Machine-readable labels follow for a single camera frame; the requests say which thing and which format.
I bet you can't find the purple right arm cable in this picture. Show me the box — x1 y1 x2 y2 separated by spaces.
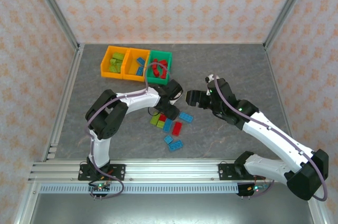
213 75 330 202

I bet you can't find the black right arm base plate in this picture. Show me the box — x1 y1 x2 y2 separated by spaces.
218 162 275 182

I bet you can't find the aluminium frame post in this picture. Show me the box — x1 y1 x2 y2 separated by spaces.
27 0 80 51
263 0 315 51

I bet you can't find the green plastic bin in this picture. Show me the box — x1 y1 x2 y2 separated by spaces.
144 50 173 86

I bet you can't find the aluminium table side rail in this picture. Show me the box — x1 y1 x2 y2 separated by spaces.
42 44 85 162

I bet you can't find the slotted grey cable duct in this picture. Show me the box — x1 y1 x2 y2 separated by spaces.
39 183 239 194

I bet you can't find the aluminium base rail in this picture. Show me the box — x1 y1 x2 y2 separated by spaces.
27 158 281 183

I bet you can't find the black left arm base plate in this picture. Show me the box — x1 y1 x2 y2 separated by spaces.
78 164 126 181

